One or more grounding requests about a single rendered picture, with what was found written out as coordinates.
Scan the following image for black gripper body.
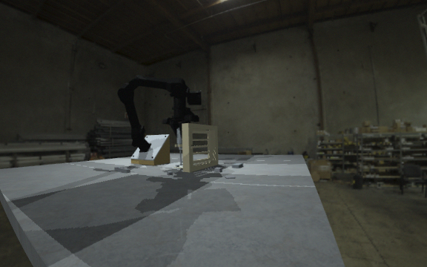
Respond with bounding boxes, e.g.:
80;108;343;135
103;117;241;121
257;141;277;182
163;105;199;124

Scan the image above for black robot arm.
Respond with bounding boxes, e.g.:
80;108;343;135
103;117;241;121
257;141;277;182
118;75;202;153

